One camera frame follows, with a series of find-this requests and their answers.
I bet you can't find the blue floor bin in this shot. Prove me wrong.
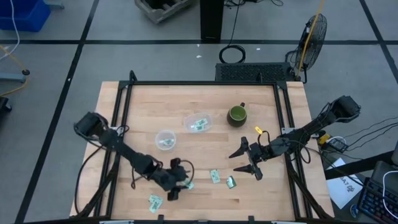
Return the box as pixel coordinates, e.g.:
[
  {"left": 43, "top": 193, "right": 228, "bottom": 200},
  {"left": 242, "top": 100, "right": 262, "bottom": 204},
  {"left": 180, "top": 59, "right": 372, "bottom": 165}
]
[{"left": 0, "top": 0, "right": 52, "bottom": 33}]

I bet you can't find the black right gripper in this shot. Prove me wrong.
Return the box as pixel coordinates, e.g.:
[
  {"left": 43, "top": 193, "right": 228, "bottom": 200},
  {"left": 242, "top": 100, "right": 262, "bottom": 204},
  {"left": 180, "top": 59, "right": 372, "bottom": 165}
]
[{"left": 228, "top": 136, "right": 275, "bottom": 182}]

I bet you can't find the round clear plastic cup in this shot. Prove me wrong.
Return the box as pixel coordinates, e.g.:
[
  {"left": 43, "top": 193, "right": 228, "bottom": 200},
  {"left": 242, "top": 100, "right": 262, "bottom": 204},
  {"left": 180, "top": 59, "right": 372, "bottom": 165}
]
[{"left": 154, "top": 129, "right": 177, "bottom": 152}]

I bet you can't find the oval clear plastic container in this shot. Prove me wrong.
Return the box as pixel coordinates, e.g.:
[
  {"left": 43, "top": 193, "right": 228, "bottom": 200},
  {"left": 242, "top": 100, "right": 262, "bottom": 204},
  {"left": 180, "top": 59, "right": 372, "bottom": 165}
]
[{"left": 183, "top": 112, "right": 214, "bottom": 134}]

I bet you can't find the grey moulded packaging tray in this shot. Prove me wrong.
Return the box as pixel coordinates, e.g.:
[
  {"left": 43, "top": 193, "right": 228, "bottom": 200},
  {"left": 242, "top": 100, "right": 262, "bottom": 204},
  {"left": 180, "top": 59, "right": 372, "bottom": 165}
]
[{"left": 134, "top": 0, "right": 197, "bottom": 25}]

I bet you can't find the black upright column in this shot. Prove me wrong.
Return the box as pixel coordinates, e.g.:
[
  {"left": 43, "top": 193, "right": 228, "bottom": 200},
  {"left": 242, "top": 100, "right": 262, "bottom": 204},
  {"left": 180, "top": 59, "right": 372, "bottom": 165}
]
[{"left": 199, "top": 0, "right": 225, "bottom": 44}]

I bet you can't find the white paper sheet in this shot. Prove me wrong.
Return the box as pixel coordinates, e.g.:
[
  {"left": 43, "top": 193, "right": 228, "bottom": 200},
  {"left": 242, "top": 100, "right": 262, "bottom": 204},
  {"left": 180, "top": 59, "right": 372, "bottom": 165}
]
[{"left": 325, "top": 157, "right": 365, "bottom": 210}]

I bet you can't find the white cable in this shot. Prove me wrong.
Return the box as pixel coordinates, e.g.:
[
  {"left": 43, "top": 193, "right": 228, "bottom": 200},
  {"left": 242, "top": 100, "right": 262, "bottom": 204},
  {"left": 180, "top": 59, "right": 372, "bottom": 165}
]
[{"left": 0, "top": 0, "right": 21, "bottom": 62}]

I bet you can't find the black power adapter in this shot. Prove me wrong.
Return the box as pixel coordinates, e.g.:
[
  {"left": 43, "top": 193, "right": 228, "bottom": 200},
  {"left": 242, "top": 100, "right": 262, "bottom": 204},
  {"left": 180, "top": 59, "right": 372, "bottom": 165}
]
[{"left": 327, "top": 136, "right": 349, "bottom": 154}]

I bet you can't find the black perforated computer case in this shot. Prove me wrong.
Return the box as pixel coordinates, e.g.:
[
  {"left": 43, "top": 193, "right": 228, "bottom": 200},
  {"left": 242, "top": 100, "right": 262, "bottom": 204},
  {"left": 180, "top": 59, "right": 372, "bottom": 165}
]
[{"left": 215, "top": 62, "right": 296, "bottom": 83}]

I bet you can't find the coiled black cable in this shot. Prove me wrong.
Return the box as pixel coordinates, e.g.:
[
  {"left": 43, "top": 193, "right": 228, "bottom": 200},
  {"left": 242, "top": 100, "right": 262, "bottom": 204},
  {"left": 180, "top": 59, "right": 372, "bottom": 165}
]
[{"left": 218, "top": 0, "right": 248, "bottom": 65}]

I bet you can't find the black floor fan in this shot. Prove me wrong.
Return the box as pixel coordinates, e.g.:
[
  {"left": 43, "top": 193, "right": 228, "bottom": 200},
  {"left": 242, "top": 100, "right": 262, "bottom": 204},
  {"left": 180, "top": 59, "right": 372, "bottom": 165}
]
[{"left": 285, "top": 12, "right": 328, "bottom": 85}]

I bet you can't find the yellow power cable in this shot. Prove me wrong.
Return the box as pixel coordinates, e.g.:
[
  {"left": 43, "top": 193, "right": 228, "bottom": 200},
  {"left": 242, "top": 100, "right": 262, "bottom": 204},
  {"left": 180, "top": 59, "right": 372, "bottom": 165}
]
[{"left": 295, "top": 0, "right": 326, "bottom": 78}]

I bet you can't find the green ceramic mug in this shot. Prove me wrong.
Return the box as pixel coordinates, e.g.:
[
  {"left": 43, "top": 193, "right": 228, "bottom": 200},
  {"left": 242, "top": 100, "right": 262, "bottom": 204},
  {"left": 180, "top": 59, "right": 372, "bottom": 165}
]
[{"left": 226, "top": 101, "right": 249, "bottom": 128}]

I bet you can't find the black aluminium table frame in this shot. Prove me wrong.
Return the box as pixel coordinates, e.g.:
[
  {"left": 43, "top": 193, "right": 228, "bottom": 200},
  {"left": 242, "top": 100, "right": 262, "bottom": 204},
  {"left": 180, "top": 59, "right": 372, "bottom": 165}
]
[{"left": 70, "top": 70, "right": 335, "bottom": 224}]

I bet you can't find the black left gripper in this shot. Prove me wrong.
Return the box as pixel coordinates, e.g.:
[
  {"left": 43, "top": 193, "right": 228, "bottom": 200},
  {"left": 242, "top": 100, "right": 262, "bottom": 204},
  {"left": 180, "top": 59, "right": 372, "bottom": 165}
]
[{"left": 156, "top": 157, "right": 189, "bottom": 202}]

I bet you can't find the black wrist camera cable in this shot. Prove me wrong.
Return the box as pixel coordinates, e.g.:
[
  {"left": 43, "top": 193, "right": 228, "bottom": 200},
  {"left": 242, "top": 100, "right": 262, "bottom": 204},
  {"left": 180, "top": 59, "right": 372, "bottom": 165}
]
[{"left": 179, "top": 159, "right": 196, "bottom": 185}]

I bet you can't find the yellow hanging cable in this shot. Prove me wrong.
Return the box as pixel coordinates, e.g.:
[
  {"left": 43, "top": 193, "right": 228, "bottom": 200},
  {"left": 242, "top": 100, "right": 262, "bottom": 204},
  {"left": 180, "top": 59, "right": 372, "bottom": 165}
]
[{"left": 0, "top": 45, "right": 29, "bottom": 98}]

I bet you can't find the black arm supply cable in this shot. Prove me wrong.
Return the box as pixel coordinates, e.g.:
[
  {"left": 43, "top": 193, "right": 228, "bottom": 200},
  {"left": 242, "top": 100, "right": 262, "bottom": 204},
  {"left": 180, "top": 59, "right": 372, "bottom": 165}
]
[{"left": 73, "top": 145, "right": 104, "bottom": 216}]

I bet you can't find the black computer keyboard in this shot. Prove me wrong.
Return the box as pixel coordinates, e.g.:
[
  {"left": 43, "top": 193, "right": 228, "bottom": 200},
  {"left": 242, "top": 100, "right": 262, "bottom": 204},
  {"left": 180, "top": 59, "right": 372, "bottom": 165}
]
[{"left": 356, "top": 178, "right": 398, "bottom": 224}]

